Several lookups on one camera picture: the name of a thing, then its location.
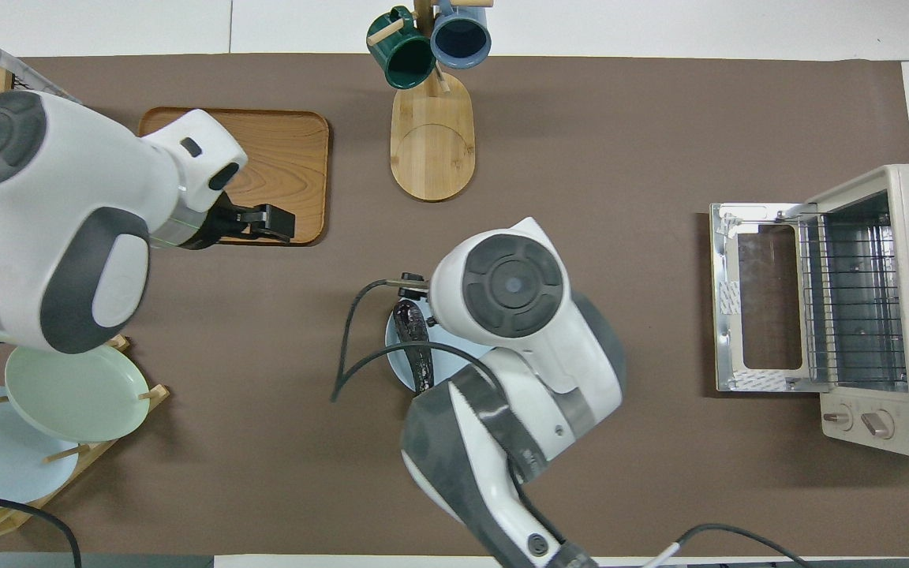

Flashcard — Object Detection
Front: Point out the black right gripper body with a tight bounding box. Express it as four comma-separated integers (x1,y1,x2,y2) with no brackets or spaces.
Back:
397,272,433,302

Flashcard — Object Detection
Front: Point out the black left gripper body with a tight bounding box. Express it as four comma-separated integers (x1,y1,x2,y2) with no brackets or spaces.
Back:
199,193,256,251

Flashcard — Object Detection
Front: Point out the dark purple eggplant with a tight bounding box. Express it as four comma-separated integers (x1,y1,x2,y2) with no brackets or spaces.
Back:
392,300,435,396

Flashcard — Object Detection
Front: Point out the light blue round plate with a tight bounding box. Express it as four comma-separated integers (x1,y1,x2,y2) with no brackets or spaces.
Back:
385,304,496,394

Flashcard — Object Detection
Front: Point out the metal oven rack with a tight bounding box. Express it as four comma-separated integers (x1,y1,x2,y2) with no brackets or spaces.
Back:
797,211,909,387

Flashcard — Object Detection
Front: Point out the rectangular wooden tray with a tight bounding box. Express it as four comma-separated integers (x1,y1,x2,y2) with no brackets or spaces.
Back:
139,106,331,248

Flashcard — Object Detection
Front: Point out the wooden mug tree stand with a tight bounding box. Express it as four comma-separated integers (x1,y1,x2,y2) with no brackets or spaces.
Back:
368,0,495,203

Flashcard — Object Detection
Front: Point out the dark green mug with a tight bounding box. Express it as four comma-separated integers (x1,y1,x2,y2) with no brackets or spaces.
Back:
366,6,438,91

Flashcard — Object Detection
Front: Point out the pale green plate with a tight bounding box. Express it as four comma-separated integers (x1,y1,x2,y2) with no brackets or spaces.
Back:
4,342,152,443

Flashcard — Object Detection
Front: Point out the blue mug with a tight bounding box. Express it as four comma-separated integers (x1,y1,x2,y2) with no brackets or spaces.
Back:
429,0,493,70

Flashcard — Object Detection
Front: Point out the wooden plate rack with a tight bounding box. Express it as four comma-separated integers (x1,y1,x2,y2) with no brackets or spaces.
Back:
0,334,171,542

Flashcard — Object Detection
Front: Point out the brown table mat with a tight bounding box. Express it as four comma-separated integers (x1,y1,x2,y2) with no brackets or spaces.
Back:
0,53,909,558

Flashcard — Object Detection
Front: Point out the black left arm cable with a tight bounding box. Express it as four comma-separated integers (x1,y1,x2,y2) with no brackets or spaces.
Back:
0,492,83,568

